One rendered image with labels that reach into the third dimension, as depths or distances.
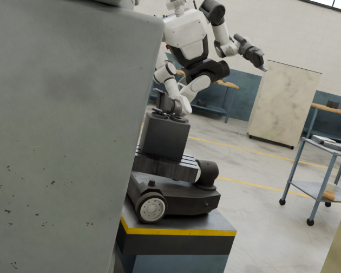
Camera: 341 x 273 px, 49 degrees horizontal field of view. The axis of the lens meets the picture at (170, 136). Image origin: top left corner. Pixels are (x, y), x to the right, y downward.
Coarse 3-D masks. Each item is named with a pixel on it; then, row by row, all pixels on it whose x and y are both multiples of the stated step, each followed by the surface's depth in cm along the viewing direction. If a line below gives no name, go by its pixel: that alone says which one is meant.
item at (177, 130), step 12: (156, 120) 189; (168, 120) 192; (180, 120) 194; (144, 132) 195; (156, 132) 191; (168, 132) 193; (180, 132) 194; (144, 144) 192; (156, 144) 193; (168, 144) 194; (180, 144) 196; (168, 156) 197; (180, 156) 198
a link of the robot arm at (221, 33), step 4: (224, 24) 237; (212, 28) 241; (216, 28) 237; (220, 28) 237; (224, 28) 238; (216, 32) 240; (220, 32) 239; (224, 32) 240; (216, 36) 242; (220, 36) 241; (224, 36) 241; (228, 36) 244; (216, 40) 246; (220, 40) 243; (224, 40) 243; (228, 40) 245; (232, 40) 246; (216, 44) 246; (220, 44) 245; (216, 48) 247; (216, 52) 251; (220, 52) 244; (220, 56) 247
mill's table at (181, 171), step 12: (144, 156) 187; (156, 156) 192; (192, 156) 208; (132, 168) 187; (144, 168) 187; (156, 168) 188; (168, 168) 188; (180, 168) 188; (192, 168) 189; (192, 180) 191
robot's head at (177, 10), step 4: (168, 0) 223; (176, 0) 221; (180, 0) 221; (168, 4) 222; (172, 4) 222; (176, 4) 222; (180, 4) 222; (168, 8) 224; (172, 8) 224; (176, 8) 224; (180, 8) 225; (176, 12) 224
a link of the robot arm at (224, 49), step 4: (224, 44) 245; (228, 44) 245; (220, 48) 245; (224, 48) 245; (228, 48) 238; (224, 52) 245; (228, 52) 239; (224, 56) 245; (228, 56) 246; (232, 56) 244
